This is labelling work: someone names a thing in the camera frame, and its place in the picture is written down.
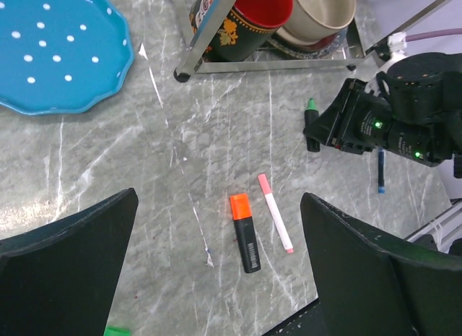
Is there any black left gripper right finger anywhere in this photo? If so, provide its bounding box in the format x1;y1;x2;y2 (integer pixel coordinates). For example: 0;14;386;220
300;193;461;335

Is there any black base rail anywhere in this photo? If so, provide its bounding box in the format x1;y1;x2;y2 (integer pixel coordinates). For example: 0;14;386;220
263;298;328;336

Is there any aluminium frame rail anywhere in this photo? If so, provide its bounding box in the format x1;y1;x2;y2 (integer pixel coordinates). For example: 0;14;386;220
406;199;461;254

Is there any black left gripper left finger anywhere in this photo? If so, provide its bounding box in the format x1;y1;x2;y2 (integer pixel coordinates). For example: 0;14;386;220
1;188;139;335

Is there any blue polka dot plate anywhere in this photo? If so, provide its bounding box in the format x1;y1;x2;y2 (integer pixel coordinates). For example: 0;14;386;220
1;0;134;116

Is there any stainless steel dish rack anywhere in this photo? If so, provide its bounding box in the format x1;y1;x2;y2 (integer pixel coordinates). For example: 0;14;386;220
173;0;452;82

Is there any dark floral red mug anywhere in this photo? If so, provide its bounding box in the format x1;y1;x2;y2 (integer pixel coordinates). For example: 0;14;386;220
202;0;294;62

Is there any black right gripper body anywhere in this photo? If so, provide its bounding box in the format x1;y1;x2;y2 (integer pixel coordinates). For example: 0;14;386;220
324;78;393;155

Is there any black orange-tipped highlighter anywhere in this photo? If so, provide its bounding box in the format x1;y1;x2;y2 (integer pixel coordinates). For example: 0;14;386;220
230;193;262;275

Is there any dark red plate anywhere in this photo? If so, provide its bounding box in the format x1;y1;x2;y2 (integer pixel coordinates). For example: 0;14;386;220
275;27;339;51

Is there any black green-tipped highlighter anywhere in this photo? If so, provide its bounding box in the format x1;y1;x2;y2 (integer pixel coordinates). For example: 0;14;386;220
303;98;321;152

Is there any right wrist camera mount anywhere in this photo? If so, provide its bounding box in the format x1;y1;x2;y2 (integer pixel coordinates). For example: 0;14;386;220
374;32;407;72

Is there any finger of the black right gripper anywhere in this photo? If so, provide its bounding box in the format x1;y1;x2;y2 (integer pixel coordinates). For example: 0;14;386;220
310;105;339;147

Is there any green highlighter cap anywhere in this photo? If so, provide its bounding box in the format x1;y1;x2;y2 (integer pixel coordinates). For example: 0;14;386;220
103;325;131;336

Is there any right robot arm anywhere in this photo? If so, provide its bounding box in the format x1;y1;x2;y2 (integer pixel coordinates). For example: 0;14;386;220
304;53;461;178

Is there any beige bowl on lower shelf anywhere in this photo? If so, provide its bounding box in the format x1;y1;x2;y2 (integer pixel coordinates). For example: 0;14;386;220
283;0;357;43

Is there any blue pen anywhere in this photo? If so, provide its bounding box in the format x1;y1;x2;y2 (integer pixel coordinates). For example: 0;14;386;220
378;148;385;194

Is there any patterned glass plate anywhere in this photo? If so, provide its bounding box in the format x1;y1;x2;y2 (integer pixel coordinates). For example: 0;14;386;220
266;27;348;60

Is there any orange highlighter cap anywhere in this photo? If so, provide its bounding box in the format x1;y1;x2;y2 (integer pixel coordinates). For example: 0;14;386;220
230;193;252;221

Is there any white pink-tipped marker pen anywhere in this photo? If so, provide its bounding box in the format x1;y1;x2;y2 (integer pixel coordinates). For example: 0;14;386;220
258;173;294;254

